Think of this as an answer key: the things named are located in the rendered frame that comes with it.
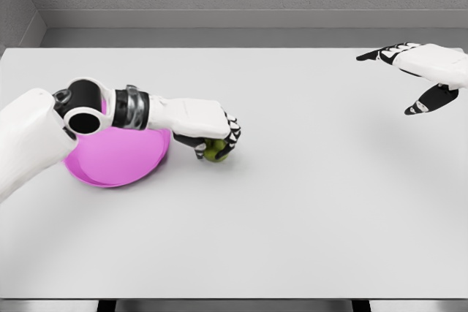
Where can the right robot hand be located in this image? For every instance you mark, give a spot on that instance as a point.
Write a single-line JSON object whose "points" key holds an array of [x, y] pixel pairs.
{"points": [[428, 61]]}

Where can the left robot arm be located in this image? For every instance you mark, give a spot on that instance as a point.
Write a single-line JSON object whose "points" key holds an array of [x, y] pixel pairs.
{"points": [[33, 133]]}

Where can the pink plate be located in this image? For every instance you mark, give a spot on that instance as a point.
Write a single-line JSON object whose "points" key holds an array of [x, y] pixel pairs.
{"points": [[117, 158]]}

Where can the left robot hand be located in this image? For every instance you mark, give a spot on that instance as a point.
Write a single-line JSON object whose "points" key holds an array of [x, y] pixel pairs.
{"points": [[200, 117]]}

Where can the green apple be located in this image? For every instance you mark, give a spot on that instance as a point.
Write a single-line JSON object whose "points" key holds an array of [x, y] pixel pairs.
{"points": [[215, 151]]}

